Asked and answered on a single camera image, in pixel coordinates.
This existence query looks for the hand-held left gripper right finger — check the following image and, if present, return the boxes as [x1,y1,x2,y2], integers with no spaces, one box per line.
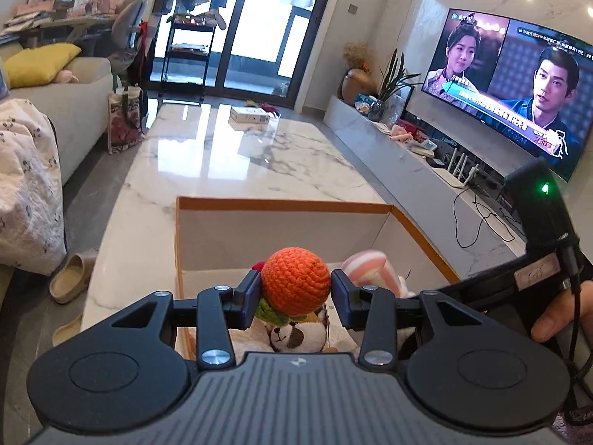
[330,270,468,367]

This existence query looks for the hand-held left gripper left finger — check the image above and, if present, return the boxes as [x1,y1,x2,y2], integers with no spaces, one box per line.
[111,269,263,372]

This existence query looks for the orange crochet ball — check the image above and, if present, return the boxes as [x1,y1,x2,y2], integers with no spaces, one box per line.
[254,248,332,325]

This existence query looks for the orange-rimmed cardboard box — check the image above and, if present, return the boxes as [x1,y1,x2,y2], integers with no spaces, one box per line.
[173,196,461,362]

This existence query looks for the person's right hand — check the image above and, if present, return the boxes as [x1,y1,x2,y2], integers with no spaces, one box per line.
[530,280,593,413]

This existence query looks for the pink striped white plush toy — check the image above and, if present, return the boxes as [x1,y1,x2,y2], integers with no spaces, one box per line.
[342,250,418,300]

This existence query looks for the brown and white plush toy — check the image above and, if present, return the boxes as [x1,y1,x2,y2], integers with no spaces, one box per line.
[232,317,329,357]

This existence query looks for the white router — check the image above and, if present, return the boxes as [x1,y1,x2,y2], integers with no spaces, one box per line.
[438,146,485,189]

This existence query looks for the white marble TV cabinet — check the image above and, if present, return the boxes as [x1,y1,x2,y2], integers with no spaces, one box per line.
[323,95,529,279]

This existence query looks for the white flat box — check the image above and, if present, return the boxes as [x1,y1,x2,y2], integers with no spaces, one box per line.
[229,106,271,126]

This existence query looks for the beige slipper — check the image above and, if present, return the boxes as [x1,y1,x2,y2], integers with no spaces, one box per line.
[49,253,98,305]
[52,313,89,347]

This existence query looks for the red and yellow floor toys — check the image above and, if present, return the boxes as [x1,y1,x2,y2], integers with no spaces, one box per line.
[245,99,281,116]

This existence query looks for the green potted plant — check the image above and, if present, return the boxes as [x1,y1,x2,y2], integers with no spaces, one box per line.
[377,49,420,116]

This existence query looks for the printed shopping bag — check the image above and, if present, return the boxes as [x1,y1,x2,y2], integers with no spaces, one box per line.
[107,86,145,155]

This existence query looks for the golden vase with dried flowers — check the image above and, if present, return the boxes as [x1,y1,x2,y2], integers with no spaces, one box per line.
[340,41,377,105]

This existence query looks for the printed white blanket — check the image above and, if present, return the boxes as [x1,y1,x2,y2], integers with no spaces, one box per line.
[0,97,68,276]

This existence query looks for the black rolling cart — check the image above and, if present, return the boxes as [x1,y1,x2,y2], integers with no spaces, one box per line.
[158,11,218,103]

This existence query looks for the beige sofa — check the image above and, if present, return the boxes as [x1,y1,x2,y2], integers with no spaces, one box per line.
[0,44,114,186]

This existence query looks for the glass sliding door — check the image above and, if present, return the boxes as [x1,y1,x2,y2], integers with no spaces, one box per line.
[148,0,344,98]

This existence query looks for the grey desk chair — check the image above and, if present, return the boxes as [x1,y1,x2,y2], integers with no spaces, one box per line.
[107,0,149,75]

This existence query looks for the yellow pillow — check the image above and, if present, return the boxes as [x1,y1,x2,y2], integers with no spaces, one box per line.
[2,43,83,89]

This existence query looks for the white desk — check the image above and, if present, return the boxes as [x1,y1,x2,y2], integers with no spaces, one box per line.
[0,14,121,49]

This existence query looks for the black cabinet cable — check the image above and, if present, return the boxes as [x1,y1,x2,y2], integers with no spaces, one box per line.
[453,185,524,248]

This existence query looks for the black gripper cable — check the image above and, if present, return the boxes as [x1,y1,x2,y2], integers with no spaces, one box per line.
[558,236,593,427]

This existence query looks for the wall television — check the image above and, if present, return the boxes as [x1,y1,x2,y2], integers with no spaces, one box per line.
[421,8,593,182]

